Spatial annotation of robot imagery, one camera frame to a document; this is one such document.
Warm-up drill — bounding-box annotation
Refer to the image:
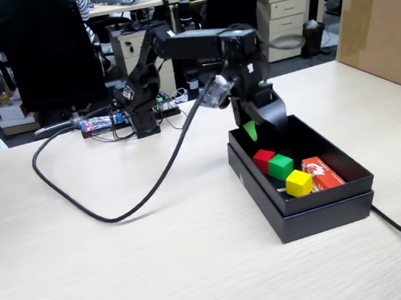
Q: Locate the orange matchbox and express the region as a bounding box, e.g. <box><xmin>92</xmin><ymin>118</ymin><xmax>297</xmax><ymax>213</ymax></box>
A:
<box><xmin>301</xmin><ymin>153</ymin><xmax>347</xmax><ymax>193</ymax></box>

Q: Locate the small camera circuit board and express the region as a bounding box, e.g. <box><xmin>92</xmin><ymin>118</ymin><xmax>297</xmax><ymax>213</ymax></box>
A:
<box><xmin>197</xmin><ymin>73</ymin><xmax>238</xmax><ymax>113</ymax></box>

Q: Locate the black trash bin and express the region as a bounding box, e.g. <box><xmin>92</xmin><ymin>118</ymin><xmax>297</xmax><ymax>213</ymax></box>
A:
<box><xmin>297</xmin><ymin>18</ymin><xmax>330</xmax><ymax>60</ymax></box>

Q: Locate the beige drawer cabinet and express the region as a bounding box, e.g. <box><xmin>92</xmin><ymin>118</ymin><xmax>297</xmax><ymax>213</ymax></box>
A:
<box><xmin>254</xmin><ymin>0</ymin><xmax>315</xmax><ymax>64</ymax></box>
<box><xmin>106</xmin><ymin>19</ymin><xmax>176</xmax><ymax>99</ymax></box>

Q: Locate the dark blue headset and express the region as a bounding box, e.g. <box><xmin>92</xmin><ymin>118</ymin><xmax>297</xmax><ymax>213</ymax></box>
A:
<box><xmin>119</xmin><ymin>18</ymin><xmax>144</xmax><ymax>35</ymax></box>

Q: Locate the light wooden desk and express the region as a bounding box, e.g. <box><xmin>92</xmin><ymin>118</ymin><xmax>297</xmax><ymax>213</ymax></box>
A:
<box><xmin>0</xmin><ymin>0</ymin><xmax>182</xmax><ymax>35</ymax></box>

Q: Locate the black cardboard box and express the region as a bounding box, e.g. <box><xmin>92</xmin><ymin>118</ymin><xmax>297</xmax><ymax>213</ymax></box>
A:
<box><xmin>226</xmin><ymin>105</ymin><xmax>378</xmax><ymax>222</ymax></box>

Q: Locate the green wooden cube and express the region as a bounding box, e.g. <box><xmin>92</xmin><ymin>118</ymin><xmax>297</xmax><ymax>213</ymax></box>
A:
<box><xmin>266</xmin><ymin>152</ymin><xmax>296</xmax><ymax>183</ymax></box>

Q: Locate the electronics board with wires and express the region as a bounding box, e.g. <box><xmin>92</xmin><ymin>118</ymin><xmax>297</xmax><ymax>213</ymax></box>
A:
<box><xmin>77</xmin><ymin>109</ymin><xmax>129</xmax><ymax>139</ymax></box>

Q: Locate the white storage box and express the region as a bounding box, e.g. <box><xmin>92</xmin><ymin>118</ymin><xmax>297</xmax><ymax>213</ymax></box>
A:
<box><xmin>0</xmin><ymin>87</ymin><xmax>42</xmax><ymax>137</ymax></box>

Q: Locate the yellow wooden cube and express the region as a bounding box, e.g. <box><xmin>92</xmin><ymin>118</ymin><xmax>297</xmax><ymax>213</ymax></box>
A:
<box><xmin>284</xmin><ymin>167</ymin><xmax>316</xmax><ymax>199</ymax></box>

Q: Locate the red wooden cube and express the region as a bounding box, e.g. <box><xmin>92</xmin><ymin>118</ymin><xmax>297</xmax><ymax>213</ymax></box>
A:
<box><xmin>251</xmin><ymin>147</ymin><xmax>279</xmax><ymax>176</ymax></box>

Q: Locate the person in striped shirt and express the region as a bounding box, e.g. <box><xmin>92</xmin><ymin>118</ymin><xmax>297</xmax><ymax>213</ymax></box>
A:
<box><xmin>74</xmin><ymin>0</ymin><xmax>97</xmax><ymax>45</ymax></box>

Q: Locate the black open box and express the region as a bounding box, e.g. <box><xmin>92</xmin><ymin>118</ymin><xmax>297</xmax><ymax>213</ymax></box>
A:
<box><xmin>225</xmin><ymin>127</ymin><xmax>379</xmax><ymax>250</ymax></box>

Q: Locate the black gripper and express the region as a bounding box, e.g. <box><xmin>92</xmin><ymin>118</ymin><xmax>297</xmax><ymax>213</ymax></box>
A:
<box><xmin>230</xmin><ymin>74</ymin><xmax>291</xmax><ymax>144</ymax></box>

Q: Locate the large brown cardboard box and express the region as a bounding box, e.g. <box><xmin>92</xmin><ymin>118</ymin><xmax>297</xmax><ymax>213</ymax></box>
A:
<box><xmin>328</xmin><ymin>0</ymin><xmax>401</xmax><ymax>104</ymax></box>

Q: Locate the thick black camera cable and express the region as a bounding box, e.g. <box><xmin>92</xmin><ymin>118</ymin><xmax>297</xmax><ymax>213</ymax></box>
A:
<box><xmin>24</xmin><ymin>77</ymin><xmax>232</xmax><ymax>233</ymax></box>

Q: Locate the black mesh office chair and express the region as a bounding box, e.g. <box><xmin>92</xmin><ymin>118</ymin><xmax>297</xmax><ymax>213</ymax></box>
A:
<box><xmin>0</xmin><ymin>0</ymin><xmax>114</xmax><ymax>145</ymax></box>

